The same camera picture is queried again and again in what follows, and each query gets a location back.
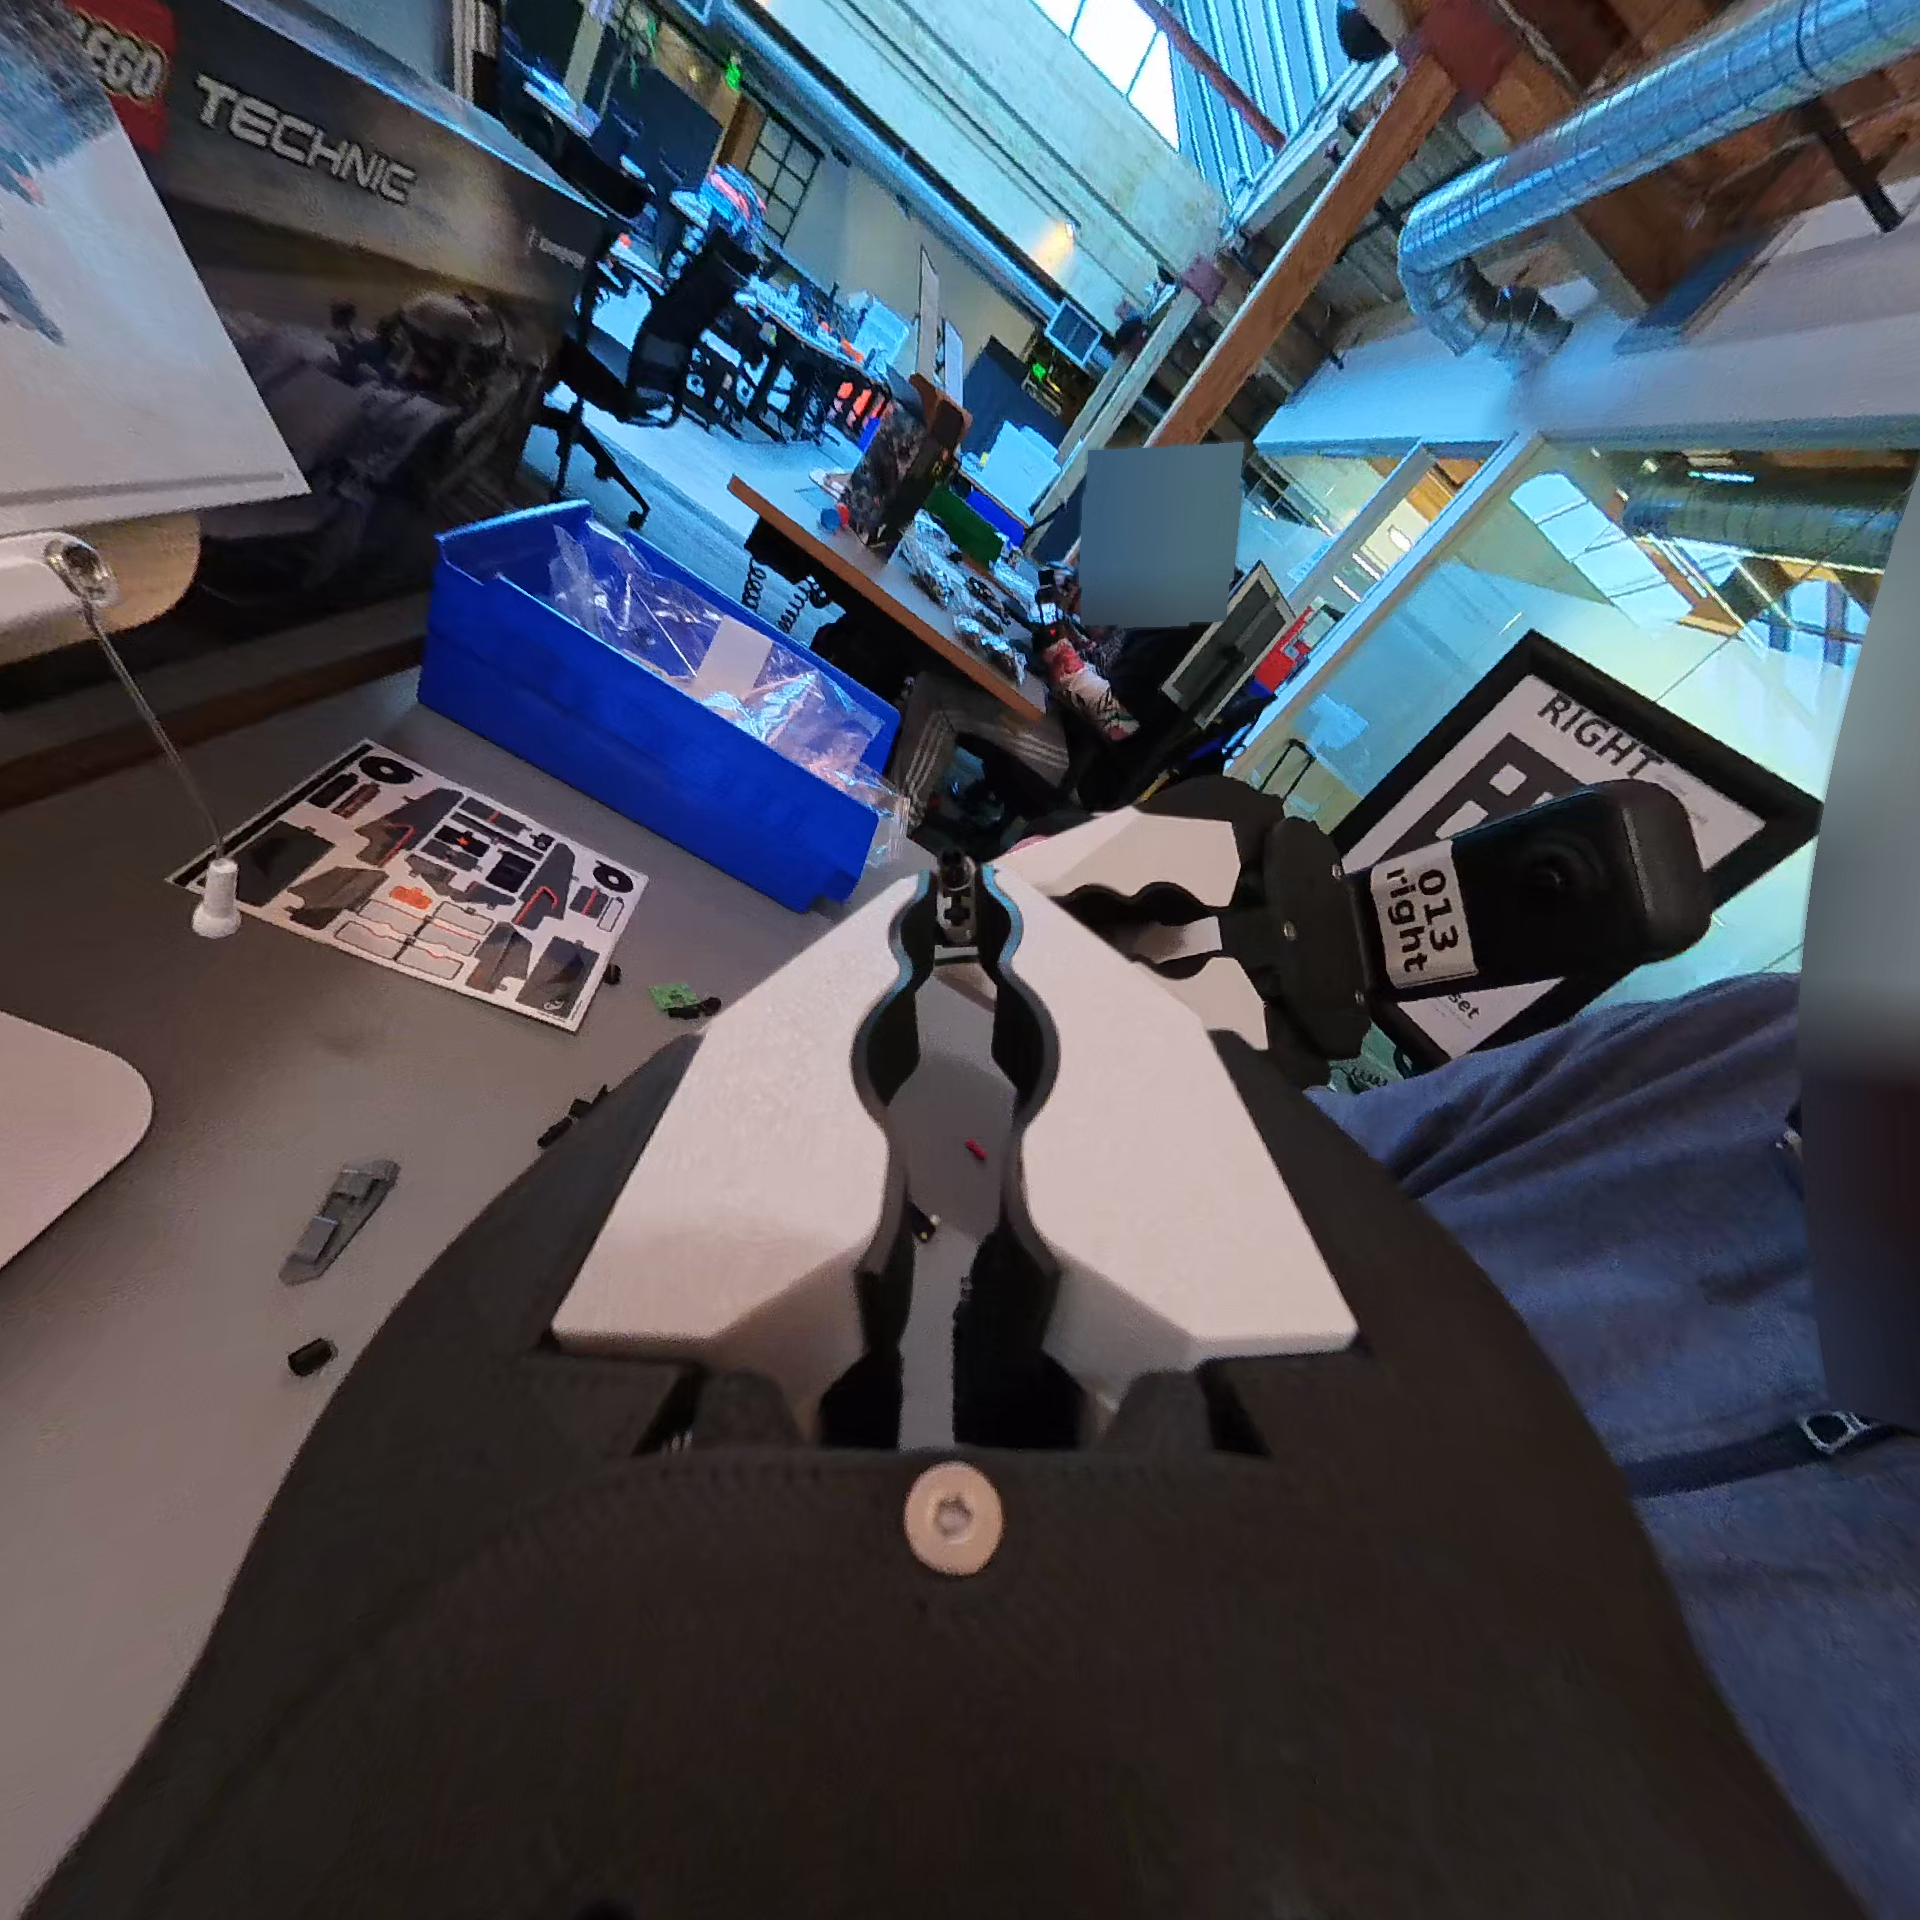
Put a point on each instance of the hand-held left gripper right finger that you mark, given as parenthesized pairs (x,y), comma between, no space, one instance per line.
(1184,1201)

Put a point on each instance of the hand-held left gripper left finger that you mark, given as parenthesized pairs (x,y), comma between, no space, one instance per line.
(704,1201)

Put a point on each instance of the black lego connector piece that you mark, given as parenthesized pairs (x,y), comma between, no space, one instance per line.
(945,901)

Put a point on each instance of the white book stand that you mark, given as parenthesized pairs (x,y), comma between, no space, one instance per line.
(60,1119)

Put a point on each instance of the instruction booklet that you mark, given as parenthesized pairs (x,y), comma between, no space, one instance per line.
(105,301)

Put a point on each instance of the wooden office desk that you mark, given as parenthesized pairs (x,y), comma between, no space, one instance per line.
(885,580)

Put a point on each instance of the clear plastic bags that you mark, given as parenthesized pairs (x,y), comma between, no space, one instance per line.
(661,616)

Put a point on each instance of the black office chair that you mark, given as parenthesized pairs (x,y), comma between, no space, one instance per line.
(661,345)

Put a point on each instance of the grey lego panel piece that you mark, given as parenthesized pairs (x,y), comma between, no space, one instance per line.
(339,1214)

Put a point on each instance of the dark lego set box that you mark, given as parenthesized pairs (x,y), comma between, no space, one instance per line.
(375,271)

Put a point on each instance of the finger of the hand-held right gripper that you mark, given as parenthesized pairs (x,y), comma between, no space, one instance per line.
(1142,855)
(1229,992)

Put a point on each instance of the person's right forearm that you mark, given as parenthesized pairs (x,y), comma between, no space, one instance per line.
(1575,1080)

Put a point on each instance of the desk monitor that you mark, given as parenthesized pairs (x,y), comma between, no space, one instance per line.
(1223,639)

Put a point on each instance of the plain blue plastic bin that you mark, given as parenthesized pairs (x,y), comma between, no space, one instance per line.
(600,721)

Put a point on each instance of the silver ventilation duct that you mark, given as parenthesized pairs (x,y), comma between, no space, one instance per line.
(1652,119)

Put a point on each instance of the sticker sheet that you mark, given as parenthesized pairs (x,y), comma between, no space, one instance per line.
(406,885)

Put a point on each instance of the scattered black lego pins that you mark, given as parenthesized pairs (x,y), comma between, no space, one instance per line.
(312,1359)

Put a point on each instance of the green plastic bin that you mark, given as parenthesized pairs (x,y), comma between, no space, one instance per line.
(974,525)

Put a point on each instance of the green lego plate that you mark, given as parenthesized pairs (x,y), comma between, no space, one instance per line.
(669,992)

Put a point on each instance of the person's blue sweater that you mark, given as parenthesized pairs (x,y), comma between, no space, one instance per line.
(1724,1576)

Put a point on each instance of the dark printed cardboard box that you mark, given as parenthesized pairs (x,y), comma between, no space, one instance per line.
(902,464)

